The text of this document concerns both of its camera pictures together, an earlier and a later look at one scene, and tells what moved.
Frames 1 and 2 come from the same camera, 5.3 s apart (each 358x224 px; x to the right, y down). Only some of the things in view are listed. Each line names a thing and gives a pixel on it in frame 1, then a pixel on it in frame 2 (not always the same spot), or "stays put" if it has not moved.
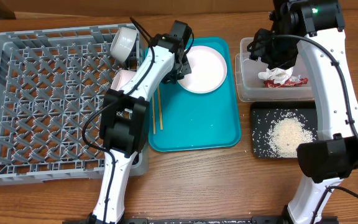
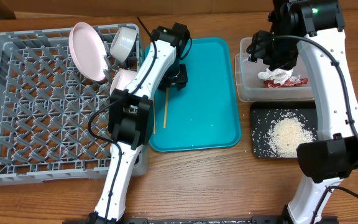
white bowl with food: [120, 78] stays put
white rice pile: [277, 132] stays put
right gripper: [276, 61] stays put
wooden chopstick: [160, 109] to [166, 107]
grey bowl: [122, 42] stays put
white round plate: [208, 70] to [88, 50]
